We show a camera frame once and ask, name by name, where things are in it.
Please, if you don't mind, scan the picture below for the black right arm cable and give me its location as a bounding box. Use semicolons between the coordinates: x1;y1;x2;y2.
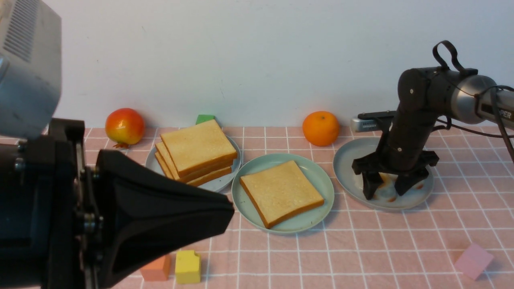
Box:
432;40;514;165

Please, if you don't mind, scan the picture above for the pink foam cube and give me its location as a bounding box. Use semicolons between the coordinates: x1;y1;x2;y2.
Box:
454;243;494;281

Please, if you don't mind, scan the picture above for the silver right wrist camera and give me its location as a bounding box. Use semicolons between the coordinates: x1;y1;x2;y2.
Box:
349;110;396;133

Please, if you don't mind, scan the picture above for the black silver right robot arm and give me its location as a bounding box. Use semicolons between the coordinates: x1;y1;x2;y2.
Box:
352;67;513;200

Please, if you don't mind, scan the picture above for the red yellow pomegranate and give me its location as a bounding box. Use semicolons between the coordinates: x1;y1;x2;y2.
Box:
105;108;146;149

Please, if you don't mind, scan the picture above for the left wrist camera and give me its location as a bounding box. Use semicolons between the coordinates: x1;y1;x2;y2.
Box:
0;0;62;139

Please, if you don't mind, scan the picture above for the orange tangerine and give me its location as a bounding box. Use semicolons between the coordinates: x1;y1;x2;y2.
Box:
302;110;340;147

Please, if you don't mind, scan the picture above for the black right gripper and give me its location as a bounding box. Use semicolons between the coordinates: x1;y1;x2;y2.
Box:
352;109;439;200

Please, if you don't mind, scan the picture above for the fried egg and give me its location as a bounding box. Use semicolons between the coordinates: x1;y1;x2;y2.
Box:
412;181;425;190
373;173;398;202

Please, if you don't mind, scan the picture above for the yellow foam cube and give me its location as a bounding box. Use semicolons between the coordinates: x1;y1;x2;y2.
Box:
175;250;202;284

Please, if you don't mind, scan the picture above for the bread slice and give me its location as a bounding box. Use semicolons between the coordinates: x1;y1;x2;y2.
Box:
154;152;233;187
160;120;238;176
155;142;233;178
239;160;324;229

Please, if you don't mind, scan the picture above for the green foam cube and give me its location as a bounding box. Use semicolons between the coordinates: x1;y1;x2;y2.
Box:
195;114;216;125

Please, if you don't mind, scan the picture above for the light green center plate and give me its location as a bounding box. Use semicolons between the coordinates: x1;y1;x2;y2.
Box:
232;153;335;234

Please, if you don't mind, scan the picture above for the orange foam cube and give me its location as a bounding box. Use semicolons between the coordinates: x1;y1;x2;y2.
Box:
139;254;171;282

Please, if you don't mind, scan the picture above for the grey-blue bread plate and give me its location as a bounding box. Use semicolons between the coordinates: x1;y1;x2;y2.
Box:
145;135;243;192

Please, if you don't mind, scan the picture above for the grey egg plate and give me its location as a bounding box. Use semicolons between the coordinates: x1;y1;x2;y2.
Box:
333;137;434;212

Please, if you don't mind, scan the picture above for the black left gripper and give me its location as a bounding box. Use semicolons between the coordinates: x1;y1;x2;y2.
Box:
0;118;103;289

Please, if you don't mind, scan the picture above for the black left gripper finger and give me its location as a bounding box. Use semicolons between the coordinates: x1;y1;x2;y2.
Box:
95;150;235;289

